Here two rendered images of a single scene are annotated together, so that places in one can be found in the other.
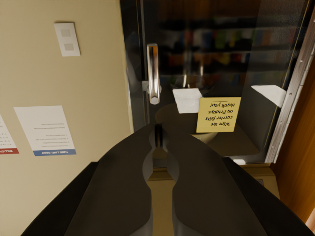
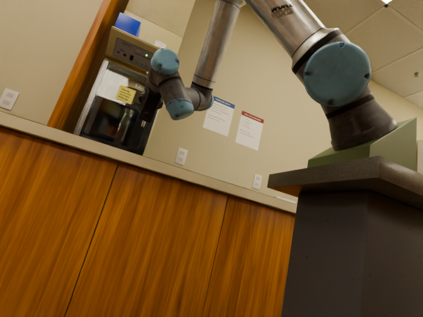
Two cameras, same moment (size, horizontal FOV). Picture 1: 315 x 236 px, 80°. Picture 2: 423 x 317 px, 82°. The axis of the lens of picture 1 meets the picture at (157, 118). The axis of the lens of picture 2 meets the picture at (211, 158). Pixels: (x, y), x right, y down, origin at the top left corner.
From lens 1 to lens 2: 0.92 m
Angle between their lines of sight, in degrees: 23
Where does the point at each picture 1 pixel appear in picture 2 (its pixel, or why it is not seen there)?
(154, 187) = not seen: hidden behind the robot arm
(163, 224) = not seen: hidden behind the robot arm
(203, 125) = (132, 92)
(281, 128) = (99, 77)
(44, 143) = (225, 109)
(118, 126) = not seen: hidden behind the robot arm
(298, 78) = (91, 95)
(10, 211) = (274, 75)
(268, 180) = (109, 53)
